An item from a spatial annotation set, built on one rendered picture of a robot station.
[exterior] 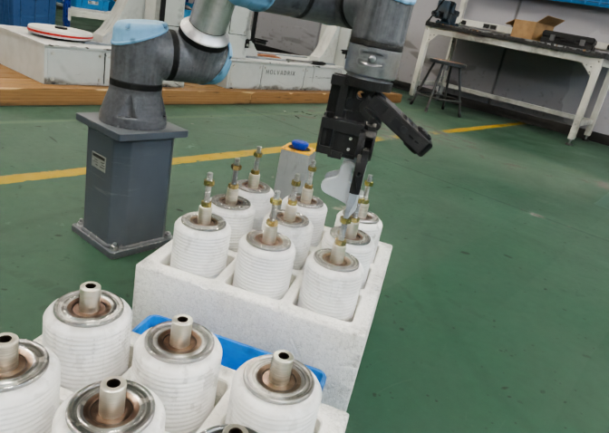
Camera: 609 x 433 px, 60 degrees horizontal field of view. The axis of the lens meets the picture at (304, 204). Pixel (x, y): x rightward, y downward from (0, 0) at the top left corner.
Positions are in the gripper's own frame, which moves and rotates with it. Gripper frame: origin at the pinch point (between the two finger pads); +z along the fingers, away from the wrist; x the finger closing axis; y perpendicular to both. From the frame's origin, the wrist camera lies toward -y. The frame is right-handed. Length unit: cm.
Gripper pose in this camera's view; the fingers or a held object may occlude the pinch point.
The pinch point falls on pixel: (352, 209)
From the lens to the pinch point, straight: 81.7
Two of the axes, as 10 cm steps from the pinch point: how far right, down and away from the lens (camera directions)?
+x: -1.8, 3.1, -9.3
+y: -9.7, -2.4, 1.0
